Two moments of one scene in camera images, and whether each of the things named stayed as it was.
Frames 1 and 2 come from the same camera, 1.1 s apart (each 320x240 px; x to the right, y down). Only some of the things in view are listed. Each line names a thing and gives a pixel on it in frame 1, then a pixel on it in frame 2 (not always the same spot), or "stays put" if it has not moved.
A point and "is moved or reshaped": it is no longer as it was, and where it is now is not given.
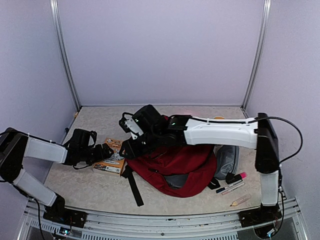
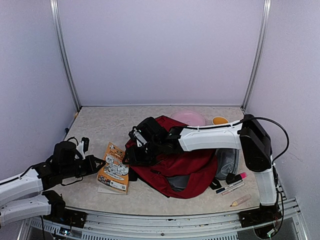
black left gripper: (100, 155) → (91, 159)
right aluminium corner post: (259, 52) stays put
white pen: (232, 189) stays put
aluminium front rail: (134, 226) stays put
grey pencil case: (227, 158) stays put
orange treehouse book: (113, 164) is moved or reshaped
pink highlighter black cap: (240, 176) stays put
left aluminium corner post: (56, 16) stays put
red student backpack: (184, 171) is moved or reshaped
